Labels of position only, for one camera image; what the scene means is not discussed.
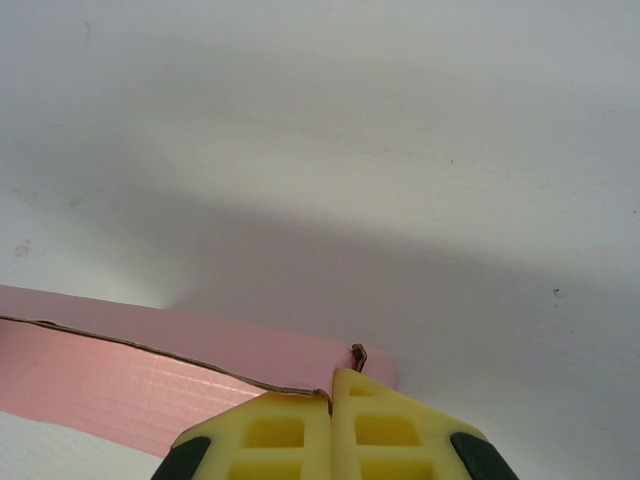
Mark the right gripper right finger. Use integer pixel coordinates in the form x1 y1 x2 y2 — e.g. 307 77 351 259
332 366 509 480

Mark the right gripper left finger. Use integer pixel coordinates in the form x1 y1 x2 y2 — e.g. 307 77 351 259
154 388 334 480

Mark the pink cardboard box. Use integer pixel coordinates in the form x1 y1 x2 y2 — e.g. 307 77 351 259
0 283 401 459

